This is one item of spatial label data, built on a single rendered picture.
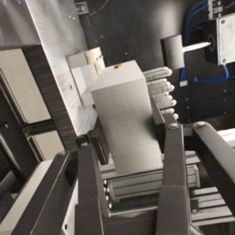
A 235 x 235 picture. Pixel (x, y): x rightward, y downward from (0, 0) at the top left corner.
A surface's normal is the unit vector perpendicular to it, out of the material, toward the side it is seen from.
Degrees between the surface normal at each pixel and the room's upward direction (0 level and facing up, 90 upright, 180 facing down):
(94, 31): 90
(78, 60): 90
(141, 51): 90
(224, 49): 90
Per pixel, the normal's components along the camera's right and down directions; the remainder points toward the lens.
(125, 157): -0.02, 0.40
